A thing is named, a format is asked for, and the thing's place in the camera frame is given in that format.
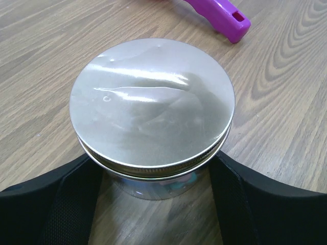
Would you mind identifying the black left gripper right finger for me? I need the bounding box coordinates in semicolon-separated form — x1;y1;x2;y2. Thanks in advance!
208;152;326;244

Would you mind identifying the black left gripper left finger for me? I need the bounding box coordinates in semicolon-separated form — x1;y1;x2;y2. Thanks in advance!
1;155;103;244

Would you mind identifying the clear plastic jar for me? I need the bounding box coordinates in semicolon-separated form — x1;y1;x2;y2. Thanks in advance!
108;168;206;200

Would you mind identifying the white jar lid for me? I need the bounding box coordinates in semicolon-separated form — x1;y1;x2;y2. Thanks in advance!
69;38;235;179

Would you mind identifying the magenta plastic scoop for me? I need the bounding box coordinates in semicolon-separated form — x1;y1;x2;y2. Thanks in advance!
185;0;251;43

